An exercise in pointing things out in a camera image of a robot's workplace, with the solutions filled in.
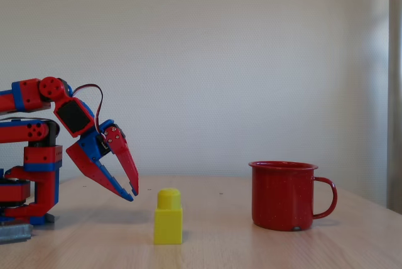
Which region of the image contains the yellow-green plastic block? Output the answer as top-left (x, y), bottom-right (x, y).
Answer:
top-left (153, 187), bottom-right (184, 246)

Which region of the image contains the red enamel mug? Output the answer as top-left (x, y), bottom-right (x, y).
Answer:
top-left (248, 160), bottom-right (339, 232)

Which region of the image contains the grey metal clamp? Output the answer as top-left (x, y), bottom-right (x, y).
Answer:
top-left (0, 223), bottom-right (34, 245)

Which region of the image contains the white red servo wire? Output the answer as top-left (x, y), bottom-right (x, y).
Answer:
top-left (71, 84), bottom-right (104, 135)

